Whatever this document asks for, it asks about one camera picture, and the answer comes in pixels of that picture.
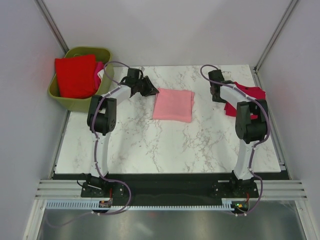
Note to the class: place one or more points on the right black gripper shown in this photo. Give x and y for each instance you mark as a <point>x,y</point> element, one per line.
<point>219,100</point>

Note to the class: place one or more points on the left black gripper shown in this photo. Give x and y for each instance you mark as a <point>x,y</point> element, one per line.
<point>151,90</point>

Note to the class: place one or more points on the light pink t shirt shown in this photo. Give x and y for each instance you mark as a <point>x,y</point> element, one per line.
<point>173,105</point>

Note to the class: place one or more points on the crimson t shirt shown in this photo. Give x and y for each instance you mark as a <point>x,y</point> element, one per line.
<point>254,92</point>

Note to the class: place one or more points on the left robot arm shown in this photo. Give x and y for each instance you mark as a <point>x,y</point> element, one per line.
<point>102,115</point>

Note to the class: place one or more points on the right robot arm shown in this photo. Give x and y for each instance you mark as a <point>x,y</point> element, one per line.
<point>247,105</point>

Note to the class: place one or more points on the white cloth in bin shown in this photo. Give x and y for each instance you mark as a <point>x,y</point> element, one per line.
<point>100,74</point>

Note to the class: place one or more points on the magenta shirt in bin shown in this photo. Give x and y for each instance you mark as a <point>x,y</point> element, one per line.
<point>99,66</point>

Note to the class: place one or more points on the olive green bin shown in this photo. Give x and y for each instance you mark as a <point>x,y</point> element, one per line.
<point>81,104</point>

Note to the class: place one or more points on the bright red folded shirt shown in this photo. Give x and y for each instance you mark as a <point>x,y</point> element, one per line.
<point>75,76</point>

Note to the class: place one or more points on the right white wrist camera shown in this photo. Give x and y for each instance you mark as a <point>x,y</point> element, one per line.
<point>226,74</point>

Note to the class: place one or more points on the right aluminium corner post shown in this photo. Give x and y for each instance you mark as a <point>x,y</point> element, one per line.
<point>276,34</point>

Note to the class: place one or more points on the aluminium corner post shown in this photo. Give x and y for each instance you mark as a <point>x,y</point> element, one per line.
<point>44,10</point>
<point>276,34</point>

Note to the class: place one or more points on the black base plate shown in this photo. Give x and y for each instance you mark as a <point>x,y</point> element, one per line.
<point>169,188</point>

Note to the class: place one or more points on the left aluminium corner post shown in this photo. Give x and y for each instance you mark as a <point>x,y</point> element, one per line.
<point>44,10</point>

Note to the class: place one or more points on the aluminium rail frame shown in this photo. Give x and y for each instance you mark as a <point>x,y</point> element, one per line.
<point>140,145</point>

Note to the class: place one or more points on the white slotted cable duct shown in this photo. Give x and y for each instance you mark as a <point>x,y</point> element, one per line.
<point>100,205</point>

